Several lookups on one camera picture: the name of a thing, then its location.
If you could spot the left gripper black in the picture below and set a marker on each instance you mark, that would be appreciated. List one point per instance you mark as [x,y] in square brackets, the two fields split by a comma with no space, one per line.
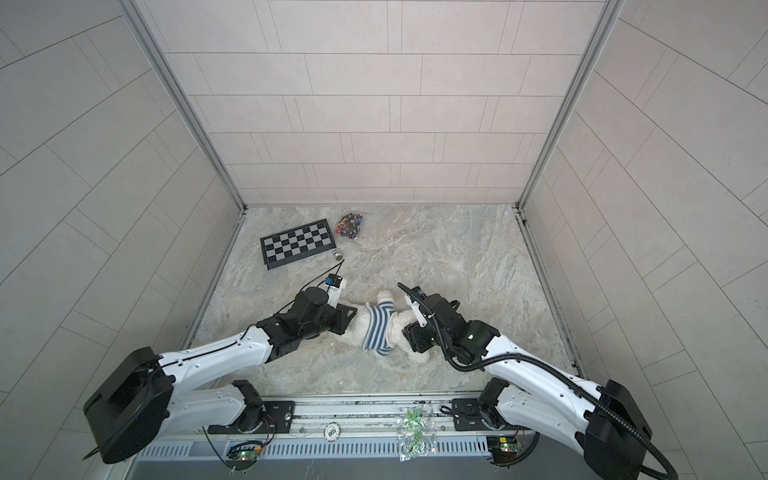
[344,318]

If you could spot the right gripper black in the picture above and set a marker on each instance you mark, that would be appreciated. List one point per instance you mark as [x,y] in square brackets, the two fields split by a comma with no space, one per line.
[414,336]

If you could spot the white teddy bear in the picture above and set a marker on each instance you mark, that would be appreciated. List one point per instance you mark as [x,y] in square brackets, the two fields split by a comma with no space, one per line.
[358,326]

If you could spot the blue white striped shirt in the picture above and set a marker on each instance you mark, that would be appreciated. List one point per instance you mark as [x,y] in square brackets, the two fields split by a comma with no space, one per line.
[375,339]

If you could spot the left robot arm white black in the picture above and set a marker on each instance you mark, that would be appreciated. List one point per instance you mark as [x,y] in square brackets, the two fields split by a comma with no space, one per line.
[150,395]

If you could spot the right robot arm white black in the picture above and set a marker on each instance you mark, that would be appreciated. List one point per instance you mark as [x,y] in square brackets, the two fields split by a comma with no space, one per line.
[602,422]

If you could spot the bag of colourful small pieces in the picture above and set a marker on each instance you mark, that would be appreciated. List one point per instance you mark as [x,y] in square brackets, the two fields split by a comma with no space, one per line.
[349,225]

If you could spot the black white chessboard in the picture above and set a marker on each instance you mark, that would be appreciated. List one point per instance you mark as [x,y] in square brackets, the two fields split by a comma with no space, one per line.
[297,243]

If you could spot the clear bag green parts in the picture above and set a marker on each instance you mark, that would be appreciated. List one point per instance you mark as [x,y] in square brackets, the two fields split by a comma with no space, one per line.
[416,433]

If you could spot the right green circuit board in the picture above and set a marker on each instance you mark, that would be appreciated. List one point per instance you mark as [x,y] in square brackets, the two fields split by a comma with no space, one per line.
[503,453]

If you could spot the green circuit board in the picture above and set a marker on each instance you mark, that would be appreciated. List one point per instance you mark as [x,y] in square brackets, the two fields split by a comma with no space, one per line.
[503,453]
[243,456]

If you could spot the left green circuit board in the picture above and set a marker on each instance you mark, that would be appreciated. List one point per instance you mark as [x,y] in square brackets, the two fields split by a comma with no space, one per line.
[243,456]

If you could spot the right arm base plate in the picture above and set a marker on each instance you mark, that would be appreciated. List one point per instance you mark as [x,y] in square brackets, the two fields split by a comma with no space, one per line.
[466,416]

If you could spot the aluminium front rail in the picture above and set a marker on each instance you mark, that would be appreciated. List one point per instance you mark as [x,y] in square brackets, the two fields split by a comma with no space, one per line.
[360,414]

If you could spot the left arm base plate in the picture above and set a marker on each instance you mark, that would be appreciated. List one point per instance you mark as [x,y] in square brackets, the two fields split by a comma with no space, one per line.
[276,419]

